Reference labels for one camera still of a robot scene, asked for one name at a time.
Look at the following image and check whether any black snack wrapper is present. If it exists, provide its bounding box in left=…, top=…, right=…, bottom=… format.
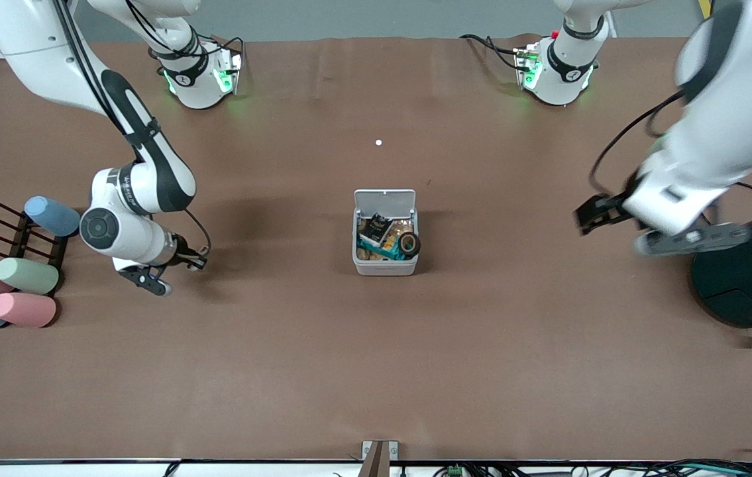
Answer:
left=358, top=212, right=393, bottom=247

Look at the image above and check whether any white lidded trash bin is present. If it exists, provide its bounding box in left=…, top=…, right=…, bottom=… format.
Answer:
left=353, top=189, right=419, bottom=277

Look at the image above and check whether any green plastic cup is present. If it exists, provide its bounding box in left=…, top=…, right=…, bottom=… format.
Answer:
left=0, top=258, right=60, bottom=295

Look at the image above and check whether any brown table cover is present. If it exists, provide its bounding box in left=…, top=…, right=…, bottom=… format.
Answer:
left=0, top=36, right=752, bottom=462

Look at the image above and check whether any black cup rack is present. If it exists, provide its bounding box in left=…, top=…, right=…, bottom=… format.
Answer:
left=0, top=199, right=70, bottom=295

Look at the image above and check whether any green-lit base connector box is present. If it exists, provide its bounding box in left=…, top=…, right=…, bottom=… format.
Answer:
left=515, top=41, right=543, bottom=90
left=215, top=48, right=242, bottom=95

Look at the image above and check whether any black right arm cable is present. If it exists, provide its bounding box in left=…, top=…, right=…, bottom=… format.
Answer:
left=51, top=0, right=212, bottom=256

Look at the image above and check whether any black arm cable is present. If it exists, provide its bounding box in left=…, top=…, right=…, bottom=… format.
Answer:
left=51, top=0, right=212, bottom=256
left=589, top=89, right=688, bottom=194

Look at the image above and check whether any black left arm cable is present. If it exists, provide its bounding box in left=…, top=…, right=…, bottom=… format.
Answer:
left=589, top=89, right=688, bottom=194

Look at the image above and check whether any black base cable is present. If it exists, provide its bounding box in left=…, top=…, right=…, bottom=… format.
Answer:
left=460, top=33, right=529, bottom=70
left=150, top=30, right=245, bottom=67

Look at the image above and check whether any metal table edge bracket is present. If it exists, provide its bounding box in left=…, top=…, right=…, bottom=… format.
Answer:
left=362, top=441, right=400, bottom=477

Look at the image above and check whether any black cable bundle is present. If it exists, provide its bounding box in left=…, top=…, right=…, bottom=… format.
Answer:
left=402, top=450, right=752, bottom=477

